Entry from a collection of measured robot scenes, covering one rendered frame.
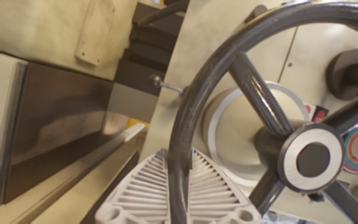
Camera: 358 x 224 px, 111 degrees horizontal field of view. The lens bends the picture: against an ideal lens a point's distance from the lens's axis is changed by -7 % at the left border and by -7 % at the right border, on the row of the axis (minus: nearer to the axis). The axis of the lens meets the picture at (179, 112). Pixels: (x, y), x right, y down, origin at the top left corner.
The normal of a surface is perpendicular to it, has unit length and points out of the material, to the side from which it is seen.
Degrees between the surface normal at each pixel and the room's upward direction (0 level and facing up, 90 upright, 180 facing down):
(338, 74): 90
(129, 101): 90
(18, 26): 90
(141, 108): 90
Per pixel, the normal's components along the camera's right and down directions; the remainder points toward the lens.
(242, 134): -0.12, 0.06
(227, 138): -0.49, 0.07
